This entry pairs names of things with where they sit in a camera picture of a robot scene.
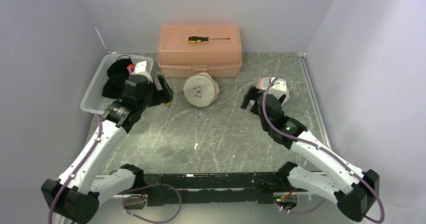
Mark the beige mesh laundry bag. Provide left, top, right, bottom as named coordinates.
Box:
left=183, top=73, right=220, bottom=107

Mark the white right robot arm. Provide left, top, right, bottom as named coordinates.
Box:
left=241, top=86, right=380, bottom=222

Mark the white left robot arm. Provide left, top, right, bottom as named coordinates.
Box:
left=41, top=74, right=173, bottom=223

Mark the black bra in basket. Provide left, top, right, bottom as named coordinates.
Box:
left=102, top=55, right=135, bottom=99

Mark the pink plastic storage box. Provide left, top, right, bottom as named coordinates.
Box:
left=157, top=24, right=242, bottom=78

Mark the white plastic basket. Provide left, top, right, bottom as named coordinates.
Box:
left=80, top=53, right=154, bottom=115

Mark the yellow black screwdriver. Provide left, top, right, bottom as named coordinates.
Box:
left=188, top=36, right=230, bottom=43

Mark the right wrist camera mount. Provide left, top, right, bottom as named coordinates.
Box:
left=264, top=78, right=289, bottom=100

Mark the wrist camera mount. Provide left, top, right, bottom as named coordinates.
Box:
left=127, top=61, right=154, bottom=82
left=264, top=78, right=289, bottom=100

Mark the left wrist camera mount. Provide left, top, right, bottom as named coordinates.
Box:
left=127, top=61, right=154, bottom=82

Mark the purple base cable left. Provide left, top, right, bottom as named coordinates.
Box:
left=122, top=183, right=183, bottom=224

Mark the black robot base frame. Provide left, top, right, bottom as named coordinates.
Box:
left=122, top=162, right=297, bottom=206

